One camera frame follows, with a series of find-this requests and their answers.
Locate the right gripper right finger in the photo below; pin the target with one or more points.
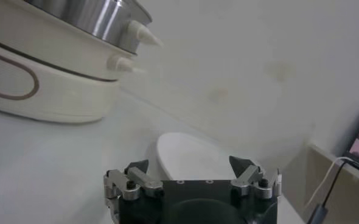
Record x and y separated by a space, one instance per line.
248 178

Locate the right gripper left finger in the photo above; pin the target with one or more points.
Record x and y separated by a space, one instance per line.
140 179

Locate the stainless steel steamer pot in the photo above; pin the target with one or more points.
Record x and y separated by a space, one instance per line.
100 18

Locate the white round plate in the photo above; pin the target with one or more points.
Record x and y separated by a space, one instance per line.
191 155

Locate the black inline power adapter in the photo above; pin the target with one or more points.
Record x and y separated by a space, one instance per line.
318 214

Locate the cream electric cooker base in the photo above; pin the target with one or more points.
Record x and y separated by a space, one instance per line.
61 82

